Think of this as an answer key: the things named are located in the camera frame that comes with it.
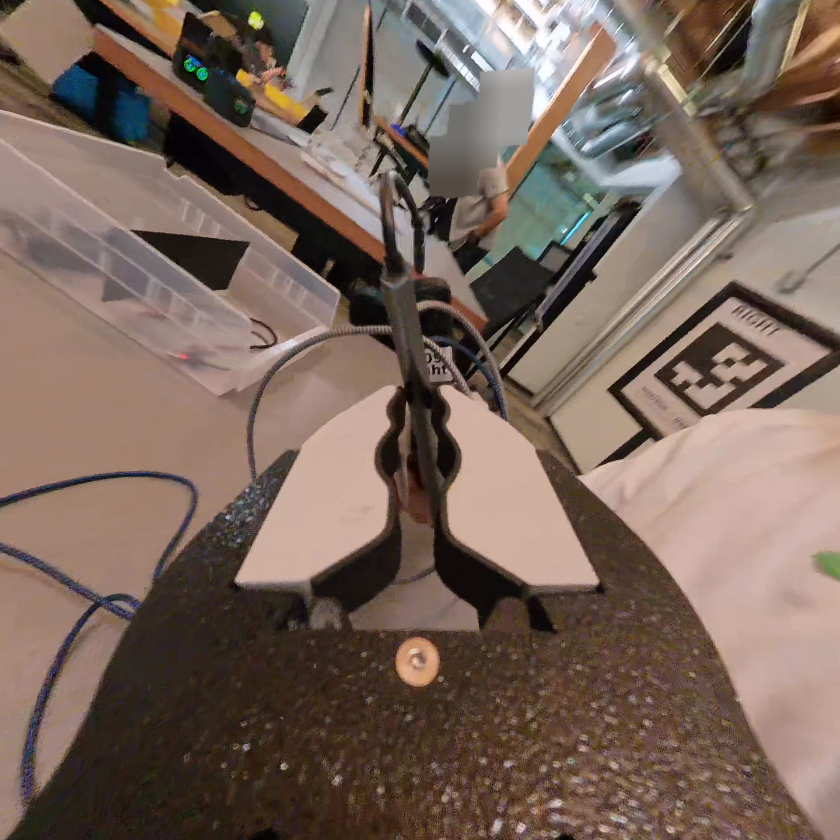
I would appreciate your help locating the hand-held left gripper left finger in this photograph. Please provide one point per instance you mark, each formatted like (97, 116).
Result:
(328, 512)

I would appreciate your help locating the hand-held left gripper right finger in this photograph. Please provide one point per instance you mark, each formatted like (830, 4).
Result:
(512, 512)

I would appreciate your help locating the black usb adapter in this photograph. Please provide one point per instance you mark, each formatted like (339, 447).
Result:
(407, 341)

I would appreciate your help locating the clear plastic bin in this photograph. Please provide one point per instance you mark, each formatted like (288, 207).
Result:
(98, 216)

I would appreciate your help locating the person's right hand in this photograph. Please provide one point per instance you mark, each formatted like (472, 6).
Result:
(410, 499)

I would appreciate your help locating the black office chair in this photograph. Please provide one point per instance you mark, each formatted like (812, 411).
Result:
(512, 282)

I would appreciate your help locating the raised wooden desk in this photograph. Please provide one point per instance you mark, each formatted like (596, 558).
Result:
(400, 138)

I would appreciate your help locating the grey desk with wood edge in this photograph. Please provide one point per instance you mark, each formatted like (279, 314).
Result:
(282, 164)

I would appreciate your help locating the black divider panel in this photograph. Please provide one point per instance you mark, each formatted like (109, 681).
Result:
(197, 256)

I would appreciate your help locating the black white marker sign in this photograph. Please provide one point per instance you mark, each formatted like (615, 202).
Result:
(715, 367)

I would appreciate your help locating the yellow plastic bin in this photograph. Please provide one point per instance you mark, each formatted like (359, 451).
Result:
(282, 105)

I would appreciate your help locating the black battery charger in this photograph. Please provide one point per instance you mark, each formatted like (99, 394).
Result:
(229, 98)
(193, 49)

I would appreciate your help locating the green pendant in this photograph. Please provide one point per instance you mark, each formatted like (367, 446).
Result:
(828, 564)

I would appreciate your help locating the blue bag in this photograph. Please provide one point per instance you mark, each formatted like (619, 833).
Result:
(98, 105)

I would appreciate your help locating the white leaning board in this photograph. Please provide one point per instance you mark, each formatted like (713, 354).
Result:
(46, 39)

